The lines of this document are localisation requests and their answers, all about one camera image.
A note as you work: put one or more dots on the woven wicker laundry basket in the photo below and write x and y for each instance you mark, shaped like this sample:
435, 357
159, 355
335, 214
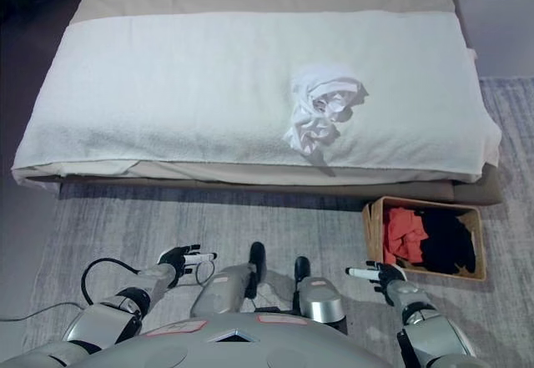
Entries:
482, 243

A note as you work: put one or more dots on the crumpled white garment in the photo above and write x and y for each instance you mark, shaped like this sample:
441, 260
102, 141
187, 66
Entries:
321, 109

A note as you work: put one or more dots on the black crumpled garment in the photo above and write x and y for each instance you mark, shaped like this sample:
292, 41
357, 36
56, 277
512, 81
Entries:
448, 240

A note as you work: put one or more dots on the silver left robot leg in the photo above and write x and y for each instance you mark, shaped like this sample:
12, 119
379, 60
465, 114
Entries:
227, 286

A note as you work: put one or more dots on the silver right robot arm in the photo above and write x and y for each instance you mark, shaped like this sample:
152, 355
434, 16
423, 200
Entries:
429, 326

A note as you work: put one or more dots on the grey floor rug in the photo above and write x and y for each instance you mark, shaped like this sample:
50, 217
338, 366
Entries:
125, 226

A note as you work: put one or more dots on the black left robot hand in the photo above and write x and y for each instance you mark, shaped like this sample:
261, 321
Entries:
177, 258

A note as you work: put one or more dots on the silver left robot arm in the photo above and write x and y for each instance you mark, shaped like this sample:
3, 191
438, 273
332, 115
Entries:
112, 301

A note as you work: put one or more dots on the white terry bed blanket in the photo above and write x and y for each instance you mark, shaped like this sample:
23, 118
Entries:
187, 92

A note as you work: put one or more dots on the silver robot leg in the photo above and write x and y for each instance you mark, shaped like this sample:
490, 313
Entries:
227, 286
319, 295

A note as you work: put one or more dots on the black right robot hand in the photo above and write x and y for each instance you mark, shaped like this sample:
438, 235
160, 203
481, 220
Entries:
387, 274

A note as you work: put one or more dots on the orange crumpled garment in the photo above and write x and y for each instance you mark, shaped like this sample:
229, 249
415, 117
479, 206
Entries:
402, 234

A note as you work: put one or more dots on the silver right robot leg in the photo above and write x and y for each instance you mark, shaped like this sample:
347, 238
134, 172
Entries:
319, 295

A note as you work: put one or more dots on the silver robot torso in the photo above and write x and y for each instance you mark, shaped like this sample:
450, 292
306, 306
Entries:
217, 343

